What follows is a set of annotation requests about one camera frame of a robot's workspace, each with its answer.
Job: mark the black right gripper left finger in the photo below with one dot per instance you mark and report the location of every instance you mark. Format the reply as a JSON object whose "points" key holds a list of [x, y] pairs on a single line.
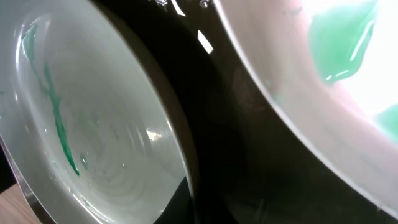
{"points": [[180, 208]]}

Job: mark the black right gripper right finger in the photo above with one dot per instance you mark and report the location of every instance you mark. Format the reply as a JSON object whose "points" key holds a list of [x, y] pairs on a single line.
{"points": [[211, 209]]}

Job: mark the white plate with green streak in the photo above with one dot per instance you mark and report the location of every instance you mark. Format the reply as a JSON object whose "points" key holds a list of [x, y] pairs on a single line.
{"points": [[89, 122]]}

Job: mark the white plate with green smear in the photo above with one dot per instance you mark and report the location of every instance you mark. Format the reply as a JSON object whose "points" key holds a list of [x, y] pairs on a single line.
{"points": [[329, 70]]}

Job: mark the large dark serving tray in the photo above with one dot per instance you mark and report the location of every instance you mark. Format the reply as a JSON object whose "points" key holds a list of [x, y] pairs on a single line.
{"points": [[261, 169]]}

